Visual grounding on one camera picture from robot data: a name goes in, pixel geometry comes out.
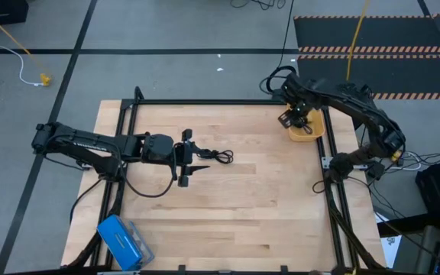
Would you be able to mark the black equipment case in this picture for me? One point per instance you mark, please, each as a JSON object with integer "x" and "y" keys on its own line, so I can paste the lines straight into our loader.
{"x": 2, "y": 13}

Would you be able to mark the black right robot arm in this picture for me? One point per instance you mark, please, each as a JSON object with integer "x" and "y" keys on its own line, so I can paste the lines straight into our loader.
{"x": 357, "y": 105}

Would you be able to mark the blue PlayStation controller box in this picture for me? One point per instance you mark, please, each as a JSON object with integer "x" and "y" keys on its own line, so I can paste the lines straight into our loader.
{"x": 117, "y": 238}

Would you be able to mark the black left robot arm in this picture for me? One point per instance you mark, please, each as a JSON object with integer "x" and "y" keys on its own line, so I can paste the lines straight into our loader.
{"x": 90, "y": 143}

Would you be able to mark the yellow connector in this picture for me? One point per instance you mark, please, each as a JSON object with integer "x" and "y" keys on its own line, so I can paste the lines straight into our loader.
{"x": 396, "y": 156}

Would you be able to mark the silver mounting bracket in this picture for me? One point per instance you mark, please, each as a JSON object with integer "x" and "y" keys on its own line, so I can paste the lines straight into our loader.
{"x": 325, "y": 162}

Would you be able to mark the black aluminium table frame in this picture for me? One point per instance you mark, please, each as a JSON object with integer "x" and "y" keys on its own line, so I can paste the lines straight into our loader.
{"x": 224, "y": 102}

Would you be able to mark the black chair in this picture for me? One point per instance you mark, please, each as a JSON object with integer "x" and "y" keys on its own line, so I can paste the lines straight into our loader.
{"x": 434, "y": 187}

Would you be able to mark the black corner frame clamp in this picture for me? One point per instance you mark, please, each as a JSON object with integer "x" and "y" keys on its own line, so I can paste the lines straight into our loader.
{"x": 139, "y": 94}

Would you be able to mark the white paper sheet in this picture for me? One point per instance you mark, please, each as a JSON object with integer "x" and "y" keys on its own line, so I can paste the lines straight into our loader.
{"x": 390, "y": 244}

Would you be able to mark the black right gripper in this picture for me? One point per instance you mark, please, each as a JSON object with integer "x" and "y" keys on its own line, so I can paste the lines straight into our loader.
{"x": 298, "y": 110}

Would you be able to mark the black hazard-striped floor mat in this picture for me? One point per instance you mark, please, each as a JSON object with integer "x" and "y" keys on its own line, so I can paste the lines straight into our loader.
{"x": 395, "y": 34}

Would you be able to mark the yellow plastic bin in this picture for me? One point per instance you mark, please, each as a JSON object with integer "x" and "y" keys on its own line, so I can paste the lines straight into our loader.
{"x": 317, "y": 130}

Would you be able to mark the black power adapter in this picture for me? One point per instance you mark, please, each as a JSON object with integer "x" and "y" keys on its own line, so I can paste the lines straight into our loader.
{"x": 376, "y": 171}

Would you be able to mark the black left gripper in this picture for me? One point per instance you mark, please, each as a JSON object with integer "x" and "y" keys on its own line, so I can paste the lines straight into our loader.
{"x": 186, "y": 160}

